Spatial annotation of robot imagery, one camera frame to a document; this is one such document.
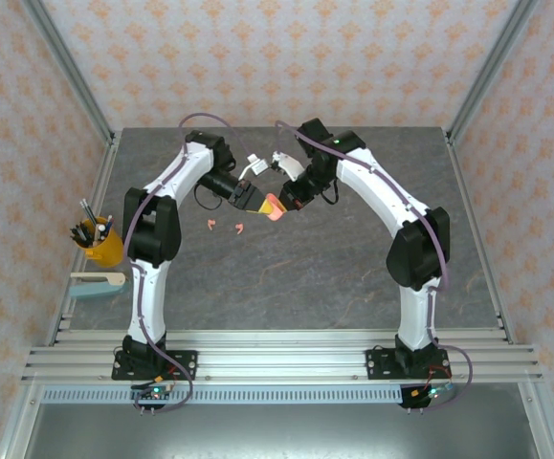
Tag pink earbud charging case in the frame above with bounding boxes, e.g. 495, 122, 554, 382
262, 192, 288, 223

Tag yellow pen cup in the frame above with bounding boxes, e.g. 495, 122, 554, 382
74, 215, 125, 269

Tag pencil with eraser tip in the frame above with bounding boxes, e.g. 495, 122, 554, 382
79, 198, 100, 227

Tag black pen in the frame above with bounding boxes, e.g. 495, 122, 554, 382
69, 225, 94, 248

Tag teal and wood stapler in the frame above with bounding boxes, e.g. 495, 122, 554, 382
69, 270, 130, 302

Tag grey metal panel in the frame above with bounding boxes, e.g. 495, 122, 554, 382
22, 404, 541, 459

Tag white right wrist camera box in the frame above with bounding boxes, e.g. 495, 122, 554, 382
268, 149, 306, 184

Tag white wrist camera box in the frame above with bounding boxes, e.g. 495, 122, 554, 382
268, 149, 306, 184
236, 152, 272, 182

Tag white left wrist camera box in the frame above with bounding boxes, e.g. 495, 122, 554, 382
236, 152, 272, 182

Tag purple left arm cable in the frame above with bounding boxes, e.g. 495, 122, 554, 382
121, 112, 255, 415

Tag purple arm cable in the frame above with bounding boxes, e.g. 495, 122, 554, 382
274, 119, 474, 413
121, 112, 255, 415

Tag aluminium mounting rail beams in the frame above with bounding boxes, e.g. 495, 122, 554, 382
20, 328, 544, 384

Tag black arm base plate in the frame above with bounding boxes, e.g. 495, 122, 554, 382
365, 348, 450, 383
111, 349, 199, 383

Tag slotted grey cable duct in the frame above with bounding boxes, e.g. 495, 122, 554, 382
40, 386, 405, 406

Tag aluminium frame post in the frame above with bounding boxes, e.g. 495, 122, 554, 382
20, 0, 117, 144
0, 382, 43, 459
518, 382, 554, 459
445, 0, 542, 144

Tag controller board with wires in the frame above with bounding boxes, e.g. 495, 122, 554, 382
130, 373, 178, 404
400, 380, 454, 411

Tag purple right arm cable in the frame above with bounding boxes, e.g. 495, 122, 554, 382
274, 119, 474, 413

